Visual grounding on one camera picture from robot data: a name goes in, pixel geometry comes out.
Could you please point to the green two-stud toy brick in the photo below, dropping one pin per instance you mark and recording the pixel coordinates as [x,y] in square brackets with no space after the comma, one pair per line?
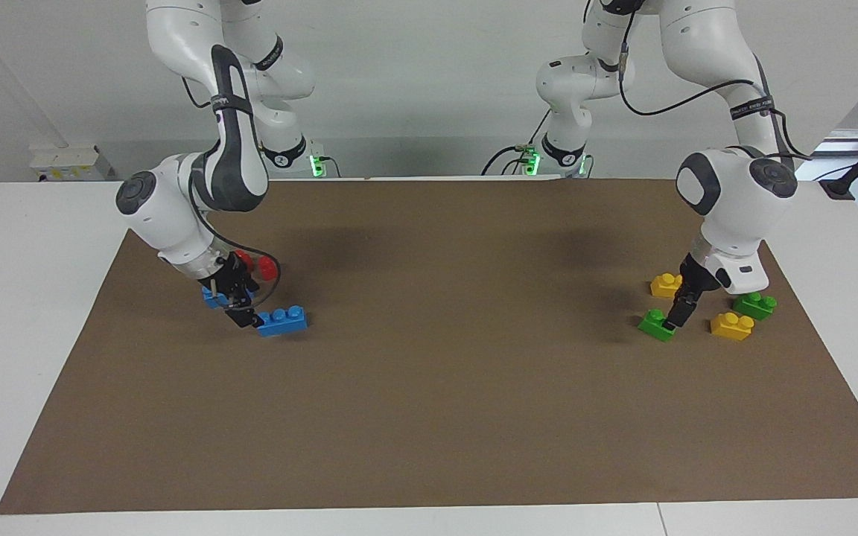
[651,324]
[755,307]

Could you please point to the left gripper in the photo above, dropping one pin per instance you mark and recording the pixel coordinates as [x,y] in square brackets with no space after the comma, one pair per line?
[742,272]

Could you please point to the white wall socket box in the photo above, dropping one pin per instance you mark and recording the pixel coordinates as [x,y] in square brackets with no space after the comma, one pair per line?
[64,160]

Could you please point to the brown table mat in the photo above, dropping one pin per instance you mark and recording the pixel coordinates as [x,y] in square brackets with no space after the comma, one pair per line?
[429,409]

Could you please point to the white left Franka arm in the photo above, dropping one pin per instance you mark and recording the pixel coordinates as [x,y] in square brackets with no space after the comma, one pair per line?
[734,208]

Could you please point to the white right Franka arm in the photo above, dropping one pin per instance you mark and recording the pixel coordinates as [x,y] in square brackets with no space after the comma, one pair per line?
[168,216]

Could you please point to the yellow two-stud toy brick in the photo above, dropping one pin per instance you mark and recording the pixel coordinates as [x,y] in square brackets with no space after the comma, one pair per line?
[663,285]
[732,328]

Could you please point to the red one-stud toy brick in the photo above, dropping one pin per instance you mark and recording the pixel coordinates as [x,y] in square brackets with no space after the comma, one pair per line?
[269,269]
[243,259]

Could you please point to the blue three-stud toy brick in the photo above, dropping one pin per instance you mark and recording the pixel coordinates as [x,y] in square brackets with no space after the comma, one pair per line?
[286,321]
[211,299]

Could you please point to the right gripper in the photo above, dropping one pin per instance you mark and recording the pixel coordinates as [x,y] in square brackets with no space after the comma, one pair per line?
[232,279]

